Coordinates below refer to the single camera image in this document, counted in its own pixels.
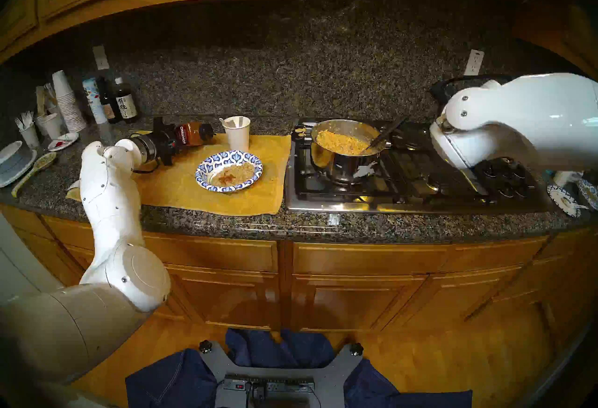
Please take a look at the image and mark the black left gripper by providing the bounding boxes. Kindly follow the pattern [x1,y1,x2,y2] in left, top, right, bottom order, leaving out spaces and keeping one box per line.
[146,117,185,160]

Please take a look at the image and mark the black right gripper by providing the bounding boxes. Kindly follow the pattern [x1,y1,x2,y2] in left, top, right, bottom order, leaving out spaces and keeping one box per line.
[430,80,450,106]

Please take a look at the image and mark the ground cinnamon jar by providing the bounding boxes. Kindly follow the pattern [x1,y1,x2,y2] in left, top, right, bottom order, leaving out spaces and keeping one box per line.
[175,121,215,147]

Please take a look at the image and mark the black handled ladle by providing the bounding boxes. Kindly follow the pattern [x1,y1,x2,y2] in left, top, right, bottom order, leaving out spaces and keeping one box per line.
[362,115,409,154]

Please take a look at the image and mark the blue patterned paper bowl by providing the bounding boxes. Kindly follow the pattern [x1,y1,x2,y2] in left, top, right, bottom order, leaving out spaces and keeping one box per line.
[195,150,263,193]

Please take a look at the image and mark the scooped oatmeal portion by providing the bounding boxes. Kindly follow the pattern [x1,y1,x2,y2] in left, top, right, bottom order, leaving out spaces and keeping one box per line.
[210,162,255,187]

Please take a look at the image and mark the oatmeal in saucepan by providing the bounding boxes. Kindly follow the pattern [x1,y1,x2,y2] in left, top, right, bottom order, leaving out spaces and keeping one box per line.
[316,129,370,155]

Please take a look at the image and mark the wooden spoon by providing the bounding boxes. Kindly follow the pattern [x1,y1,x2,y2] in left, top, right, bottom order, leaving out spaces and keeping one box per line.
[12,152,57,198]

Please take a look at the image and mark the blue patterned bowl with food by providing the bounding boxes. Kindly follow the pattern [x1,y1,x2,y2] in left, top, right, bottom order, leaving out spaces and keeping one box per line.
[577,178,598,210]

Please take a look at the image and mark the yellow terry towel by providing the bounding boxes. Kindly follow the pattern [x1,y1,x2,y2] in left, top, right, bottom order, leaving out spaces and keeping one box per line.
[65,134,291,217]

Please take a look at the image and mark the soy sauce bottle white cap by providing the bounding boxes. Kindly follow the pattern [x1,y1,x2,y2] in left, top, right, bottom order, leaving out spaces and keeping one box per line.
[114,77,140,124]

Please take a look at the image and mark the white paper cup with spoons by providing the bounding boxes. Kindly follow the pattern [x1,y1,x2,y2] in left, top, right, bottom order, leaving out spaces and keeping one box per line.
[224,116,251,152]

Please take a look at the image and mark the dark oil bottle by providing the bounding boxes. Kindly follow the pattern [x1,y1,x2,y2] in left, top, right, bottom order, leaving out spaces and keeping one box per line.
[97,77,123,124]

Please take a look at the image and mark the white salt canister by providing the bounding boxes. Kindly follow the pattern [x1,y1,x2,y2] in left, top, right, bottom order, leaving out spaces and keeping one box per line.
[82,78,109,125]

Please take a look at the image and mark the stainless gas cooktop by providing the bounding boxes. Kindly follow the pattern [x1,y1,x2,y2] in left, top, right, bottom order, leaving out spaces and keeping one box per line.
[285,118,554,214]

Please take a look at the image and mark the stack of white paper cups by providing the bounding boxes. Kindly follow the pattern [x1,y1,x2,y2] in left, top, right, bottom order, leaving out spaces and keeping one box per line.
[52,69,87,133]

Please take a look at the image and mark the small white plate red stain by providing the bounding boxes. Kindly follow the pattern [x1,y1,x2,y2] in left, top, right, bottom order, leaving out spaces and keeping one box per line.
[48,132,79,152]

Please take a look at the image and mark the stainless steel saucepan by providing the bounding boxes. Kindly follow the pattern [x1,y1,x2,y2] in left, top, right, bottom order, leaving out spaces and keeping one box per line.
[292,119,392,184]

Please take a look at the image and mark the dark wooden corner cabinet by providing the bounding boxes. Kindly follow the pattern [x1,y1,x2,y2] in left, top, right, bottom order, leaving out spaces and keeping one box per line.
[512,0,598,81]

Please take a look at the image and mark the white paper cup with forks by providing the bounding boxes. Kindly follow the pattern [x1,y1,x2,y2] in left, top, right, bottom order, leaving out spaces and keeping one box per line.
[20,123,40,149]

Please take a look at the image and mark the large white plate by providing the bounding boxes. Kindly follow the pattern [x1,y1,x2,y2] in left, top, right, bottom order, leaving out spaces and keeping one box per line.
[0,149,38,188]

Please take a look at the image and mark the blue patterned paper plate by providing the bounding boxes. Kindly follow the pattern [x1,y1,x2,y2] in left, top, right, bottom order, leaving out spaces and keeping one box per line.
[547,184,582,217]

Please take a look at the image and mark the grey stack of paper plates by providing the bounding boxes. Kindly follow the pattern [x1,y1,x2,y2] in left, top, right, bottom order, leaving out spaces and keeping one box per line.
[0,141,28,176]

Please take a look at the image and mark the wooden lower cabinets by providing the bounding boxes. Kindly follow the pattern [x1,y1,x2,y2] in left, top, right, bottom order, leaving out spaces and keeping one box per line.
[0,202,580,333]

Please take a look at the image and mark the dark blue denim cloth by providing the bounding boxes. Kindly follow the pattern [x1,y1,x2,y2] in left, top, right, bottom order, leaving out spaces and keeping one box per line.
[125,329,472,408]

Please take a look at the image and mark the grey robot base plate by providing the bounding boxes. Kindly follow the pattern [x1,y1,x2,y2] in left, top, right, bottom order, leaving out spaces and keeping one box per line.
[199,339,364,408]

